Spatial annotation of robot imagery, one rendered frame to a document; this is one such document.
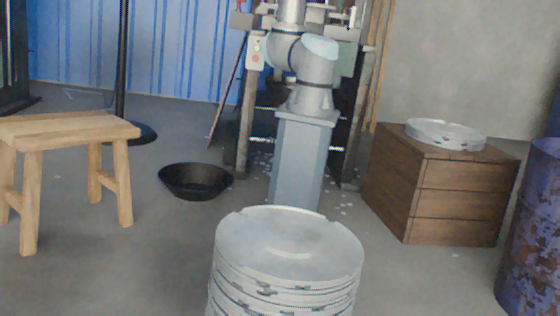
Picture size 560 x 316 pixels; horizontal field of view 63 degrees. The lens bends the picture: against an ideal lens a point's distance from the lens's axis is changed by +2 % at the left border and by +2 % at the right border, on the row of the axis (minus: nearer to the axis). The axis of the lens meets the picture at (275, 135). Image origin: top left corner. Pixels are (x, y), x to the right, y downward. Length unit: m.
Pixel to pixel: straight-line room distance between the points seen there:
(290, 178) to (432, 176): 0.52
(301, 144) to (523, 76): 2.83
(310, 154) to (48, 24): 2.52
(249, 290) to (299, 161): 0.65
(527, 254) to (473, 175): 0.39
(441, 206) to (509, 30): 2.35
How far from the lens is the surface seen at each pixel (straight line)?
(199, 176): 1.94
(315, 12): 2.03
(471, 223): 1.83
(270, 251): 0.87
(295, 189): 1.43
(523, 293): 1.50
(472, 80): 3.81
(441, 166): 1.67
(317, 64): 1.36
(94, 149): 1.64
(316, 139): 1.37
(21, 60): 2.99
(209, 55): 3.34
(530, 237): 1.45
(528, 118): 4.11
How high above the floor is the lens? 0.75
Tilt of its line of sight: 16 degrees down
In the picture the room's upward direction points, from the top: 8 degrees clockwise
